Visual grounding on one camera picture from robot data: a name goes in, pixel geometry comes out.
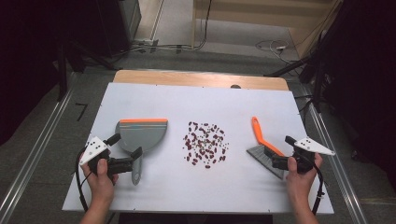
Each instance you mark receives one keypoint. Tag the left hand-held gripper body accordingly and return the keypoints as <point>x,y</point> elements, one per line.
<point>93,150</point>

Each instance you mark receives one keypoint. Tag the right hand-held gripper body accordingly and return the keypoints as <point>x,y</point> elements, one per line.
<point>311,145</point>

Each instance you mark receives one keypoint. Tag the grey dustpan with orange edge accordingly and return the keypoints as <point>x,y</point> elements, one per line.
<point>143,137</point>

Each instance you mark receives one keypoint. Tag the orange brush with grey bristles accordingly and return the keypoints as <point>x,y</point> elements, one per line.
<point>257,132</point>

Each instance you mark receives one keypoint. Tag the pile of red beans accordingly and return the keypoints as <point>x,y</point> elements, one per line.
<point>205,144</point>

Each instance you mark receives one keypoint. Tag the person's left hand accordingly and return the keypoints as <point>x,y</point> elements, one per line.
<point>101,186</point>

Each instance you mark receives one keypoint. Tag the person's right hand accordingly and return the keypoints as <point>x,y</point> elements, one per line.
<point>300,183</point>

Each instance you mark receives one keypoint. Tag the white board sheet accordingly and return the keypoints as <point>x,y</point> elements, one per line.
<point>199,186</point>

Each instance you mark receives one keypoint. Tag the black tripod stand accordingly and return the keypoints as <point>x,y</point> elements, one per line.
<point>306,67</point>

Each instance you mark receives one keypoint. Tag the black metal stand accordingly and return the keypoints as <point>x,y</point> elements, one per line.
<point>62,74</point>

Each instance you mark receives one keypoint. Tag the dark curtain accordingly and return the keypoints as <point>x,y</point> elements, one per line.
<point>364,77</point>
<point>28,62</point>

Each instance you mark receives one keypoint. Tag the wooden table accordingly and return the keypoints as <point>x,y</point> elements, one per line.
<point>199,79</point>

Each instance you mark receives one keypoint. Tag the white power strip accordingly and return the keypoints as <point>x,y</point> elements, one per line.
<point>144,42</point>

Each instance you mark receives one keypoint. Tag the black cabinet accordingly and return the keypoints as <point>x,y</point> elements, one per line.
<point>120,25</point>

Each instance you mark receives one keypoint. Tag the metal floor rail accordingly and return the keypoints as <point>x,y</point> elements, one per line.
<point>37,146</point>
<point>336,161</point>

